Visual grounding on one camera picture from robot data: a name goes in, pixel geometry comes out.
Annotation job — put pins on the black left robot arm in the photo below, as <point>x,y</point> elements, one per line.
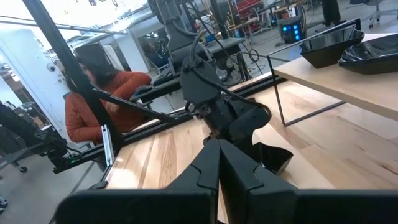
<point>175,34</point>

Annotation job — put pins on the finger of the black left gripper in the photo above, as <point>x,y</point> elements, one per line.
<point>248,147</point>

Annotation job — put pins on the wooden riser shelf black legs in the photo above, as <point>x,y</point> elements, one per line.
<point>357,87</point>

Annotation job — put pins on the black office chair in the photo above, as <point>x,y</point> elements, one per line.
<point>18,130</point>

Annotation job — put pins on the white base office chair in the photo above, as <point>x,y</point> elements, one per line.
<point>377,11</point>

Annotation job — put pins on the black square wavy mini plate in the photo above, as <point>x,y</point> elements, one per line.
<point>273,157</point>
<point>332,40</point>
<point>323,60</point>

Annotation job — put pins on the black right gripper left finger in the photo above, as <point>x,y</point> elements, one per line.
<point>155,205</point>

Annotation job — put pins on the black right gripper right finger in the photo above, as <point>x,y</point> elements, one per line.
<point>280,205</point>

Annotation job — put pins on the black aluminium rail frame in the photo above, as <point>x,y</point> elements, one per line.
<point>62,46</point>

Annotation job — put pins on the person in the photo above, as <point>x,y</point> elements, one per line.
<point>124,84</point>

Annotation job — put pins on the black box blue lights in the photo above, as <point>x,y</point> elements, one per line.
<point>290,31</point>

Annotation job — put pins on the black leaf shaped mini plate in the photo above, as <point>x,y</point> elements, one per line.
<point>373,53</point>

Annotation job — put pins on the red tool cabinet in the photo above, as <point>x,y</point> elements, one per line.
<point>248,12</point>

